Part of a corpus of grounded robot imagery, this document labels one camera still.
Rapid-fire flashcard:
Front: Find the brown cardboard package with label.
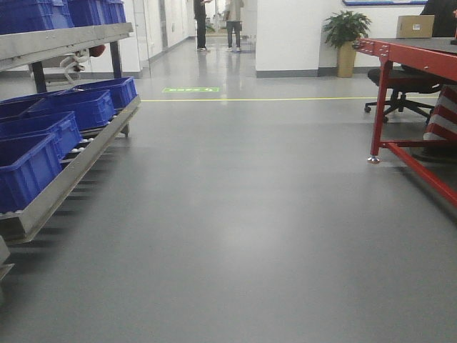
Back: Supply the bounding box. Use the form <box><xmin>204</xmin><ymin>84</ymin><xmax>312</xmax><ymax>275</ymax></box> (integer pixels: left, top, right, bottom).
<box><xmin>396</xmin><ymin>15</ymin><xmax>435</xmax><ymax>39</ymax></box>

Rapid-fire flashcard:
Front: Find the blue crate far lower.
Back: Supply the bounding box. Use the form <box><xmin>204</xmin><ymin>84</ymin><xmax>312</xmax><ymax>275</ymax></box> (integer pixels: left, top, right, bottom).
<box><xmin>66</xmin><ymin>76</ymin><xmax>138</xmax><ymax>109</ymax></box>

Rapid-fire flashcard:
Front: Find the blue crate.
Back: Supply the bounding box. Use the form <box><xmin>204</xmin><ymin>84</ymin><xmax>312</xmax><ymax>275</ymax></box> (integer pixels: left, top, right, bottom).
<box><xmin>68</xmin><ymin>0</ymin><xmax>126</xmax><ymax>27</ymax></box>
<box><xmin>1</xmin><ymin>134</ymin><xmax>61</xmax><ymax>214</ymax></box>
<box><xmin>66</xmin><ymin>76</ymin><xmax>138</xmax><ymax>109</ymax></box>
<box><xmin>1</xmin><ymin>0</ymin><xmax>74</xmax><ymax>34</ymax></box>
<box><xmin>24</xmin><ymin>90</ymin><xmax>116</xmax><ymax>131</ymax></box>
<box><xmin>0</xmin><ymin>91</ymin><xmax>62</xmax><ymax>122</ymax></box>
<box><xmin>1</xmin><ymin>111</ymin><xmax>82</xmax><ymax>160</ymax></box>

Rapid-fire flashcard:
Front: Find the person in beige jacket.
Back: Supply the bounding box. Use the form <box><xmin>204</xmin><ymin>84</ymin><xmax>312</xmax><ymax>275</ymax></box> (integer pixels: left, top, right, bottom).
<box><xmin>224</xmin><ymin>0</ymin><xmax>244</xmax><ymax>52</ymax></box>

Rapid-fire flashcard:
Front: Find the person in black clothes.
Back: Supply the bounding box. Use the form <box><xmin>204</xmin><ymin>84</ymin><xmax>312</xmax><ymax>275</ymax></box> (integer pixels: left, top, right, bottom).
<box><xmin>194</xmin><ymin>0</ymin><xmax>211</xmax><ymax>53</ymax></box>

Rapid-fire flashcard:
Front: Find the green potted plant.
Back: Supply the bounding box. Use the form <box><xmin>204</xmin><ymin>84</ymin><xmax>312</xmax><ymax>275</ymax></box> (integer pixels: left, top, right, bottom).
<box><xmin>323</xmin><ymin>11</ymin><xmax>372</xmax><ymax>78</ymax></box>

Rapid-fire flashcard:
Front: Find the black office chair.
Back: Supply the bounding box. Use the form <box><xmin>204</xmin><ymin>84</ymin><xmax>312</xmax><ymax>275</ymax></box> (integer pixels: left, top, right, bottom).
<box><xmin>383</xmin><ymin>68</ymin><xmax>445</xmax><ymax>123</ymax></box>

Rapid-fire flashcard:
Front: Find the blue crate lower back left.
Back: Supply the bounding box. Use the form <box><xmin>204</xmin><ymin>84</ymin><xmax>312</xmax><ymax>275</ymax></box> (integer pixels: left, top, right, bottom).
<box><xmin>0</xmin><ymin>91</ymin><xmax>62</xmax><ymax>122</ymax></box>

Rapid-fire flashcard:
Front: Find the blue crate nearest lower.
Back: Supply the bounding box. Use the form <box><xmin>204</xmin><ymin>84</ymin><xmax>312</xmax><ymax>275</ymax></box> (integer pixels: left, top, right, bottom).
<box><xmin>1</xmin><ymin>134</ymin><xmax>61</xmax><ymax>214</ymax></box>

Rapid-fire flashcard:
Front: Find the blue crate upper right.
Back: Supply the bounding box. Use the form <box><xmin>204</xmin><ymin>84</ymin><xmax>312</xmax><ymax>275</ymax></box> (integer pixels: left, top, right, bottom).
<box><xmin>68</xmin><ymin>0</ymin><xmax>126</xmax><ymax>27</ymax></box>

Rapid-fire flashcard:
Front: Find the grey metal roller rack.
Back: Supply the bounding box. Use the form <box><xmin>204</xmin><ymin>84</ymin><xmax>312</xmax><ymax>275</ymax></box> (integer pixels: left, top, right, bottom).
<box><xmin>1</xmin><ymin>23</ymin><xmax>141</xmax><ymax>246</ymax></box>

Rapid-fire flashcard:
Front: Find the red white striped barrier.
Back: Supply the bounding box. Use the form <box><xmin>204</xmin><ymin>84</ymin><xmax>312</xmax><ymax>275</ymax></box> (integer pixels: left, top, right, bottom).
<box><xmin>423</xmin><ymin>85</ymin><xmax>456</xmax><ymax>141</ymax></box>

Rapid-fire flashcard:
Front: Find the red metal work table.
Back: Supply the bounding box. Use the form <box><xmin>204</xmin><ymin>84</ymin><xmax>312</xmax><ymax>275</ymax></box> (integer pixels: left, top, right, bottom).
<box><xmin>356</xmin><ymin>38</ymin><xmax>456</xmax><ymax>206</ymax></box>

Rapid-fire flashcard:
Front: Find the blue crate upper left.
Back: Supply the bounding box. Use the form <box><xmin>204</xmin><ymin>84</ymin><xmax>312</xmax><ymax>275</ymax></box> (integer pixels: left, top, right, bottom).
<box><xmin>1</xmin><ymin>0</ymin><xmax>74</xmax><ymax>34</ymax></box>

